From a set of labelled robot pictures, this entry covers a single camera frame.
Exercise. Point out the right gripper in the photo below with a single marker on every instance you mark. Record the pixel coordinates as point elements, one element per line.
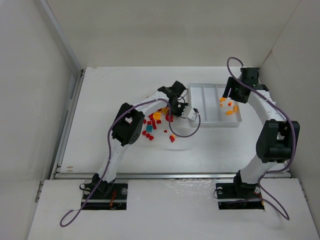
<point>230,86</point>

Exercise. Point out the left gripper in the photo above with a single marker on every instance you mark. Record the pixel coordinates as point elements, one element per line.
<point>176,109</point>

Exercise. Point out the small red orange lego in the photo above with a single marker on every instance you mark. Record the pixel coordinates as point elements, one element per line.
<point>172,138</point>

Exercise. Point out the red arch lego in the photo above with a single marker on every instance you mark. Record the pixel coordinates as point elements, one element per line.
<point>169,118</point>

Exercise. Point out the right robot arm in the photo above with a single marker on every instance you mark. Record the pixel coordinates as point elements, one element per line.
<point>277,139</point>

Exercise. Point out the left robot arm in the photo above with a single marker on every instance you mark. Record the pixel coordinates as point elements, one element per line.
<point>127,127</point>

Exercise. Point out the orange lego in tray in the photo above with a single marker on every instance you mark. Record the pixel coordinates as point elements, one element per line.
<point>222,99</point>

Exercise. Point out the orange curved lego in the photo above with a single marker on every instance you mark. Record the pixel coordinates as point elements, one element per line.
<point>229,112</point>

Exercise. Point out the white divided tray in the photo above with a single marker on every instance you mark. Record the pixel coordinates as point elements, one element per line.
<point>206,98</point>

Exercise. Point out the yellow arch lego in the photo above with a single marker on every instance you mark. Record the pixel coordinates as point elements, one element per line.
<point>157,116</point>

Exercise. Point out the small teal lego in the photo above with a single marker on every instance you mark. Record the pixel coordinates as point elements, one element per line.
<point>149,128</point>

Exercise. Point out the red lego brick pair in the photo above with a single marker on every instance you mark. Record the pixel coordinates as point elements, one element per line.
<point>149,136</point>

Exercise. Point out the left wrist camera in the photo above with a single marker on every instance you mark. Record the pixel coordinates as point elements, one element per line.
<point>191,114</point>

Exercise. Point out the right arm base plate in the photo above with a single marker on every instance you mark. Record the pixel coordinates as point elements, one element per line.
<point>241,197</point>

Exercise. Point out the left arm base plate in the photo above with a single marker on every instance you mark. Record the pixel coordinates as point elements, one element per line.
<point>116,200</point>

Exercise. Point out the aluminium rail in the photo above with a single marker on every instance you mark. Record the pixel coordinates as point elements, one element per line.
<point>148,176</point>

